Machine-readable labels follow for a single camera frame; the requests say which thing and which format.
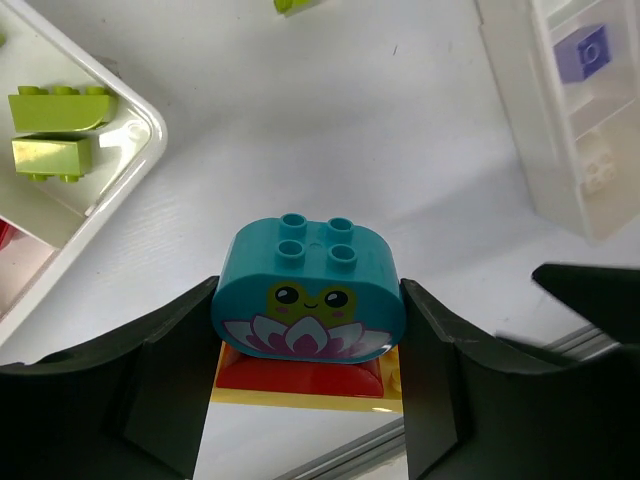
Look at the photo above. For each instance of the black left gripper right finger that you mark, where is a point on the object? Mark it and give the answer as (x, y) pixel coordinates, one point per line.
(436, 341)

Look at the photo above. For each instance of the small red lego brick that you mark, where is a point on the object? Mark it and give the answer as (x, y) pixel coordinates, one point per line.
(8, 233)

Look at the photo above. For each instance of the teal frog lego brick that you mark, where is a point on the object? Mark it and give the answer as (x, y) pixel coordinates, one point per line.
(303, 290)

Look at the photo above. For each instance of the purple lego brick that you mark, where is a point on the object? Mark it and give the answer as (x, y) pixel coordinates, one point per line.
(582, 53)

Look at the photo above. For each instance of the long green lego brick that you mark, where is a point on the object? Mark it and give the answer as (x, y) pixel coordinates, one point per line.
(291, 7)

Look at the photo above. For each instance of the white sorting tray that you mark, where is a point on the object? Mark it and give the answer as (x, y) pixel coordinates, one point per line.
(547, 117)
(57, 219)

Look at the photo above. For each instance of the red sloped lego brick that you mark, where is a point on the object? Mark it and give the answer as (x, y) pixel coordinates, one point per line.
(242, 372)

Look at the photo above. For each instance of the aluminium front rail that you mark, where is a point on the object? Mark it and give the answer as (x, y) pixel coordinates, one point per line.
(360, 445)

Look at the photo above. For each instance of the yellow flat lego plate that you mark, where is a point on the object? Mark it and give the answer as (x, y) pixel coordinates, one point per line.
(391, 402)

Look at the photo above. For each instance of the green square lego brick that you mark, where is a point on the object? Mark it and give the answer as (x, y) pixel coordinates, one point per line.
(40, 158)

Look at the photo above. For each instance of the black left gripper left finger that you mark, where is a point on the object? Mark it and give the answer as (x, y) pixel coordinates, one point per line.
(129, 404)

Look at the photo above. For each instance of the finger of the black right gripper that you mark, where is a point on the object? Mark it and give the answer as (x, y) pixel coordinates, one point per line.
(607, 297)

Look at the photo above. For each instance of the green sloped lego brick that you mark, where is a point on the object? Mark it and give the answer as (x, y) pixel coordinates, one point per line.
(64, 109)

